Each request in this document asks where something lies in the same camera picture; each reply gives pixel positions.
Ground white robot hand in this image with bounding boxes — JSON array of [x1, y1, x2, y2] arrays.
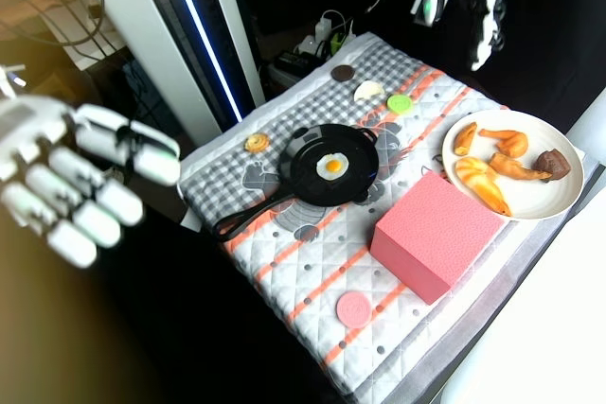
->
[[0, 93, 183, 270], [409, 0, 508, 73]]

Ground black frying pan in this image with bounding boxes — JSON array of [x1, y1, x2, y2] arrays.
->
[[211, 123, 381, 243]]

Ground red box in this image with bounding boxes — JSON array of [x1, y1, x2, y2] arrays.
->
[[369, 171, 505, 306]]

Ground green round disc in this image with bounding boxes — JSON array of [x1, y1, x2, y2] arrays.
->
[[385, 94, 413, 115]]

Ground orange toy dumpling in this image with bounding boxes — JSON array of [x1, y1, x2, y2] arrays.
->
[[453, 121, 479, 157]]

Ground orange toy chicken drumstick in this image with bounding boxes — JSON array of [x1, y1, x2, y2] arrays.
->
[[478, 128, 529, 159]]

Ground white half-moon toy slice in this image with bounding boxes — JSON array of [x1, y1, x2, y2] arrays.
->
[[352, 79, 386, 103]]

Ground white pillar with blue light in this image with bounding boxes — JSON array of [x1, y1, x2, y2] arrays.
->
[[63, 0, 267, 146]]

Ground white charger plug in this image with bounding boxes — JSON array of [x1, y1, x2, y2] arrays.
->
[[313, 16, 335, 42]]

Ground orange toy chicken wing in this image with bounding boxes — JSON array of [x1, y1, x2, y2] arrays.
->
[[488, 152, 554, 184]]

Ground brown toy meat piece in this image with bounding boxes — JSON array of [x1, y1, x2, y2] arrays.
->
[[531, 148, 572, 181]]

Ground white power strip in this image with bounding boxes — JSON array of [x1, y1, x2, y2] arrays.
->
[[294, 32, 357, 59]]

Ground orange striped toy shrimp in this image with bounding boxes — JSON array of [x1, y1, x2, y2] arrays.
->
[[454, 156, 513, 218]]

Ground black power adapter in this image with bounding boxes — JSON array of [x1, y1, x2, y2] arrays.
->
[[273, 50, 314, 78]]

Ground round white plate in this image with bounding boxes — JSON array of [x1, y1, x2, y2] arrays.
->
[[441, 109, 584, 221]]

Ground yellow toy cookie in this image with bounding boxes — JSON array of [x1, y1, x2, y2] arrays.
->
[[243, 132, 272, 154]]

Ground toy fried egg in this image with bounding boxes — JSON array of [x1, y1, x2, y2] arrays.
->
[[315, 151, 350, 182]]

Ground grey checked quilt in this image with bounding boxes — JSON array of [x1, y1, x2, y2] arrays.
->
[[177, 32, 600, 398]]

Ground pink round disc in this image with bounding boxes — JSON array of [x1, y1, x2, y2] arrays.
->
[[335, 291, 373, 329]]

